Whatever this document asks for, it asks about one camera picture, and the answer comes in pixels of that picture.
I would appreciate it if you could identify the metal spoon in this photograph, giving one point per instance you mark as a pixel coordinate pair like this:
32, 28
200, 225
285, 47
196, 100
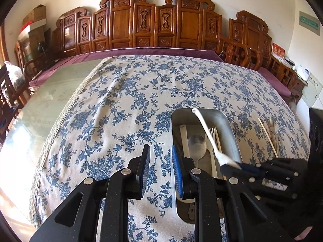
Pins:
198, 145

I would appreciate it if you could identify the red gift box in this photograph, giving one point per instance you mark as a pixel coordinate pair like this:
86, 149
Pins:
277, 51

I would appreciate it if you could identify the clear plastic bag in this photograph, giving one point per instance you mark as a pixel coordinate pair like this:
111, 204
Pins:
14, 75

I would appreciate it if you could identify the brown cardboard box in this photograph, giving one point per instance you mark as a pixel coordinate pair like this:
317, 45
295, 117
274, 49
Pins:
35, 13

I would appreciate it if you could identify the white tissue box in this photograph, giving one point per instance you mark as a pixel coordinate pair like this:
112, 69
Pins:
289, 61

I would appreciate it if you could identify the green wall sign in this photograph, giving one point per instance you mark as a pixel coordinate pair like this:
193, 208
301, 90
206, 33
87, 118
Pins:
309, 21

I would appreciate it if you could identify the carved wooden sofa bench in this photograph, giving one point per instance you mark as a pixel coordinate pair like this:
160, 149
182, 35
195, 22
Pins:
121, 25

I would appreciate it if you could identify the wooden side table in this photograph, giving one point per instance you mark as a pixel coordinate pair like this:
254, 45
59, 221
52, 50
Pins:
300, 88

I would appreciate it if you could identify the metal fork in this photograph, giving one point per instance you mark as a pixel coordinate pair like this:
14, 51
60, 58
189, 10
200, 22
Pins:
273, 128

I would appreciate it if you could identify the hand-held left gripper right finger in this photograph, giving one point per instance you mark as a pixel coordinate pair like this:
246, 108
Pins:
176, 171

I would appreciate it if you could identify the grey metal tray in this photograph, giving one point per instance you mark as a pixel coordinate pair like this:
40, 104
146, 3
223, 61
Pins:
222, 121

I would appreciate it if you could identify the white desk telephone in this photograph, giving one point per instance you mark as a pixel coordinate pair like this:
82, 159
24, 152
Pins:
304, 73

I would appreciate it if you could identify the white plastic knife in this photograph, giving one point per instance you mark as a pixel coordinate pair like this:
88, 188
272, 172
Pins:
183, 138

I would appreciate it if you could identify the stack of storage boxes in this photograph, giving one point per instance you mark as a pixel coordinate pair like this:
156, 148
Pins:
35, 40

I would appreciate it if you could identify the carved wooden armchair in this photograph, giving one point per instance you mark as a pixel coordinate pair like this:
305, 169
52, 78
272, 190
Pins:
252, 30

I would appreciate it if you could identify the blue floral tablecloth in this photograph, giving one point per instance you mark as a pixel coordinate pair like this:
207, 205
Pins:
126, 93

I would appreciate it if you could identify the white box with red contents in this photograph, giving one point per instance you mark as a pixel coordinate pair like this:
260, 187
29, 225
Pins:
31, 26

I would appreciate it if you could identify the white plastic fork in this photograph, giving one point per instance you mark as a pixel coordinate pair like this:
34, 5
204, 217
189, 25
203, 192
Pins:
214, 137

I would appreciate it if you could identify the wooden chopstick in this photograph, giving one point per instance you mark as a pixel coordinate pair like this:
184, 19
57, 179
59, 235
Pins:
218, 141
267, 136

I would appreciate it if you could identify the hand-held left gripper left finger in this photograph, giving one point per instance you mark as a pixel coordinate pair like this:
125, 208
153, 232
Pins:
145, 166

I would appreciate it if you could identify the white electrical panel door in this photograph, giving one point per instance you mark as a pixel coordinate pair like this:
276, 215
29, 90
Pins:
313, 92

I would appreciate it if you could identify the long white plastic spoon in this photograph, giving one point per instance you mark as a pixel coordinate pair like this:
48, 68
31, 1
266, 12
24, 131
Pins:
203, 126

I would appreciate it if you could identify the purple armchair cushion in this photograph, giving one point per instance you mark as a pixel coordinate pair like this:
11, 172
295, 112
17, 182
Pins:
275, 82

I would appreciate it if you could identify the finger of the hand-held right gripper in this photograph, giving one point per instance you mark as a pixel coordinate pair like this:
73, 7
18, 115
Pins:
229, 170
282, 167

